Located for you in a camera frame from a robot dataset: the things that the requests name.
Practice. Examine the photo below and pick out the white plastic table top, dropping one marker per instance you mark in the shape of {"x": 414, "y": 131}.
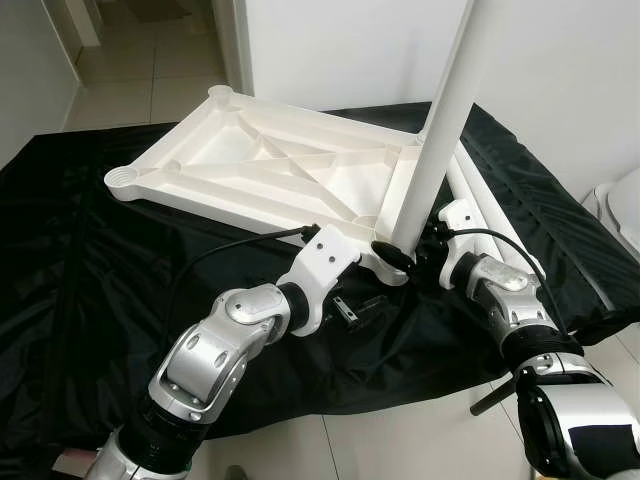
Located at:
{"x": 250, "y": 160}

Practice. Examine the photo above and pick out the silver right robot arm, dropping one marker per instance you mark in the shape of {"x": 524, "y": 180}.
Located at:
{"x": 515, "y": 295}

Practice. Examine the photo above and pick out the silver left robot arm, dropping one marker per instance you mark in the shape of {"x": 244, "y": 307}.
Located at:
{"x": 210, "y": 365}

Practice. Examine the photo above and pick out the black metal table leg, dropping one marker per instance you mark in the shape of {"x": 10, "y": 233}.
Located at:
{"x": 495, "y": 395}

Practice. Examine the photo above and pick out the black table cloth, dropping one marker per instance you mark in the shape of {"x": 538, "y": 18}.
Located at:
{"x": 100, "y": 250}

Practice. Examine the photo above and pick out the white door frame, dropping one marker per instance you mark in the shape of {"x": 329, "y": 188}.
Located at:
{"x": 235, "y": 45}

